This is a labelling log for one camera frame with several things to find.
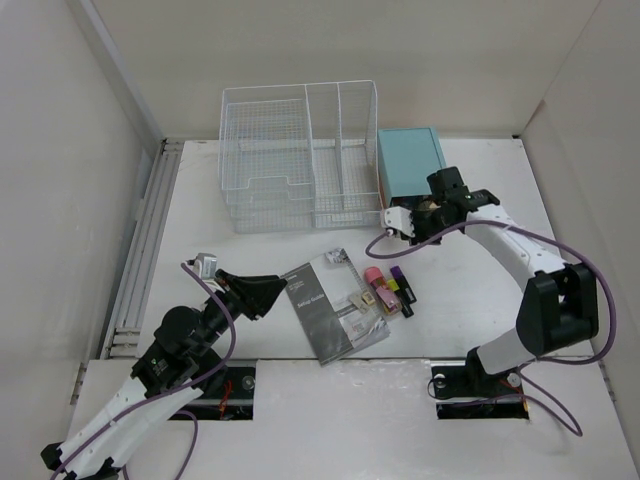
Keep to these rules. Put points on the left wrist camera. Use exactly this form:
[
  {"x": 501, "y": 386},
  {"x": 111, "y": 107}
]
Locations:
[{"x": 204, "y": 267}]

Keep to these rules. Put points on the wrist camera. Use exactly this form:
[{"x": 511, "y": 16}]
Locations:
[
  {"x": 204, "y": 267},
  {"x": 397, "y": 222}
]

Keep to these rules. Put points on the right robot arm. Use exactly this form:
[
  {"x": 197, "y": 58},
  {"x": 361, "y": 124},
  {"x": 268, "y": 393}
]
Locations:
[{"x": 559, "y": 304}]

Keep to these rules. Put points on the teal and orange drawer box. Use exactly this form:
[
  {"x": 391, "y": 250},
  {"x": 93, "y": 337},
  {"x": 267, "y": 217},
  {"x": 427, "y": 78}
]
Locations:
[{"x": 405, "y": 158}]

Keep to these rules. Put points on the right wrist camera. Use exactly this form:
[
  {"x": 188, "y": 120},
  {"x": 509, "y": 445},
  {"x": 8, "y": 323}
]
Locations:
[{"x": 397, "y": 222}]

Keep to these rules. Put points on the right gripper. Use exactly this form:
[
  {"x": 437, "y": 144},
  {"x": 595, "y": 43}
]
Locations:
[{"x": 418, "y": 237}]

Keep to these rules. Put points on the aluminium rail left side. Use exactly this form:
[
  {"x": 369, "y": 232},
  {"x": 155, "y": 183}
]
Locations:
[{"x": 124, "y": 321}]

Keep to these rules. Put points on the yellow cap highlighter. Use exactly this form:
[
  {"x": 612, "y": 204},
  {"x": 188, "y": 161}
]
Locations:
[{"x": 405, "y": 305}]

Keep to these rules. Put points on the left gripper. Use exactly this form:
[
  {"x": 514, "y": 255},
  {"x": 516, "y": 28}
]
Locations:
[{"x": 259, "y": 295}]

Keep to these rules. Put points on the pink glue stick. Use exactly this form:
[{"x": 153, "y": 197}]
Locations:
[{"x": 377, "y": 281}]

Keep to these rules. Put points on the white wire mesh organizer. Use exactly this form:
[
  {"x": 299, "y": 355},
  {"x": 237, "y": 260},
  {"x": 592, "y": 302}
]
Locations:
[{"x": 300, "y": 156}]

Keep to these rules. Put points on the grey Canon setup guide booklet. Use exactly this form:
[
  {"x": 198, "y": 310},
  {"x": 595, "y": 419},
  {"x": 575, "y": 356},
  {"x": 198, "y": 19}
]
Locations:
[{"x": 316, "y": 316}]

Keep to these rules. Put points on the purple cap highlighter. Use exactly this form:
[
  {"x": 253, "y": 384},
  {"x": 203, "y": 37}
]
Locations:
[{"x": 403, "y": 284}]

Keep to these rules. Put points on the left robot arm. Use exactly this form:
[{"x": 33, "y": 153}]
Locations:
[{"x": 178, "y": 367}]

